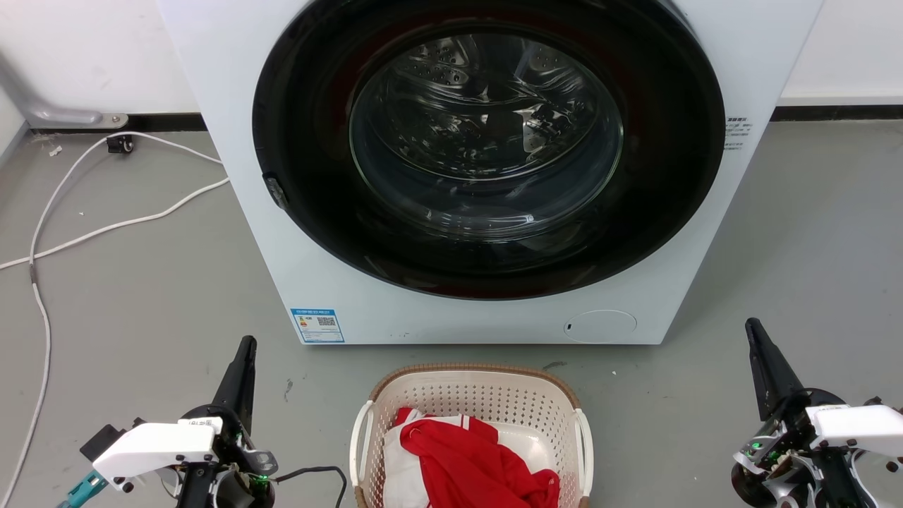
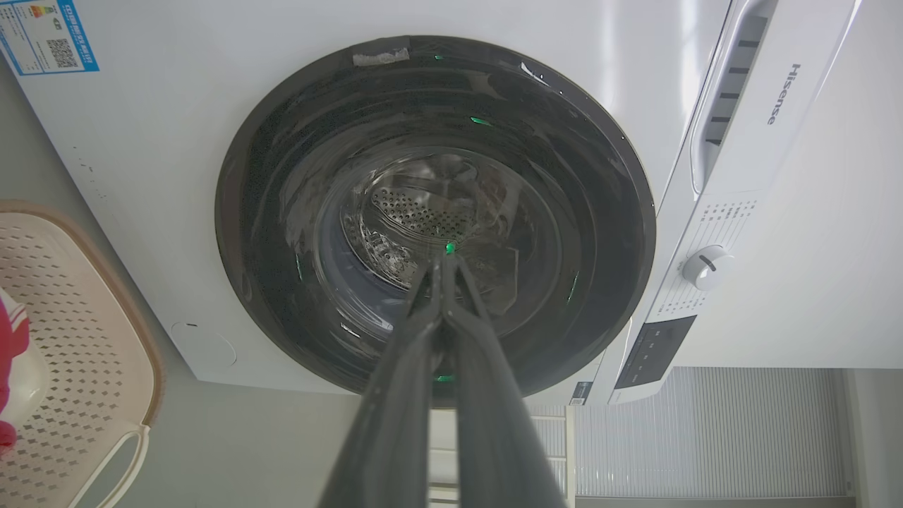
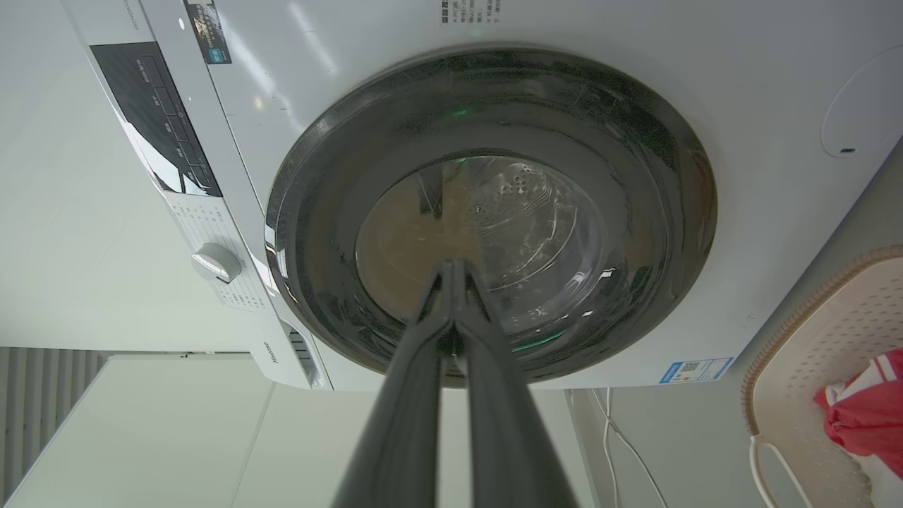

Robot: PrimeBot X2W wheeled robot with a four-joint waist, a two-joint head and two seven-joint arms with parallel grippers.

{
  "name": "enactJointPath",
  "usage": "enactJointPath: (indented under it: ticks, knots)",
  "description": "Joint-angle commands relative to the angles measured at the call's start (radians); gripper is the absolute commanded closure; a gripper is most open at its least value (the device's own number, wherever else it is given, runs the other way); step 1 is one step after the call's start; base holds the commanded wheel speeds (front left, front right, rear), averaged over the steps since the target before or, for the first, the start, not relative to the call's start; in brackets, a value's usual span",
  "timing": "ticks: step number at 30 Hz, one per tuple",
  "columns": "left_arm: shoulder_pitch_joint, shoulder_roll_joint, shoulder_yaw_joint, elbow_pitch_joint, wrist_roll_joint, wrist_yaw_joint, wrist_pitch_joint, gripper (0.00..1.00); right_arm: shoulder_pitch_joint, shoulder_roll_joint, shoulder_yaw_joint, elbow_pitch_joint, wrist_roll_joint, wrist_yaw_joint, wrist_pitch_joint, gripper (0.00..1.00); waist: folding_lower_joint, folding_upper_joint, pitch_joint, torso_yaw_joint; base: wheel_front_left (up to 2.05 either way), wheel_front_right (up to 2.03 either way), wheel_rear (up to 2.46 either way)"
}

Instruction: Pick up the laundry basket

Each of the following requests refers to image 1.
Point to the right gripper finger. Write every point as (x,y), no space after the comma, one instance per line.
(776,374)
(755,367)

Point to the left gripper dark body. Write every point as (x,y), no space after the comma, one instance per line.
(236,451)

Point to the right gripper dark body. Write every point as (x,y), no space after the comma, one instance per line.
(779,451)

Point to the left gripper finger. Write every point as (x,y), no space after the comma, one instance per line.
(251,381)
(231,384)

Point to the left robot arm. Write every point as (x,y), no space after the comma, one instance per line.
(194,490)

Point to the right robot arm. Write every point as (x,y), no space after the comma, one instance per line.
(878,487)

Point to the beige perforated laundry basket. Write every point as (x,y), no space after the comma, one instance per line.
(487,395)

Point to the blue energy label sticker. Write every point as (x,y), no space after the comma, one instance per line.
(317,325)

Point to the round white filter cover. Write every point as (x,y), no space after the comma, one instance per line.
(600,327)

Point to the black round washer door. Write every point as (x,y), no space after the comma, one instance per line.
(317,183)

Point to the red garment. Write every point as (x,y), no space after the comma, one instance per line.
(465,466)

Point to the small printed text sticker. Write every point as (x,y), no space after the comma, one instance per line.
(736,134)

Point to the white front-load washing machine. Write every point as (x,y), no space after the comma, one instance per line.
(233,141)

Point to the small black caster wheel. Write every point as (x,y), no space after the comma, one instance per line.
(120,144)

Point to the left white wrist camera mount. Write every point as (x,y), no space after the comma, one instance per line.
(155,446)

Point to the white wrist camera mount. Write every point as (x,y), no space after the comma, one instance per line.
(155,446)
(861,423)

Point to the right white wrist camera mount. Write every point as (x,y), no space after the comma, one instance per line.
(861,423)

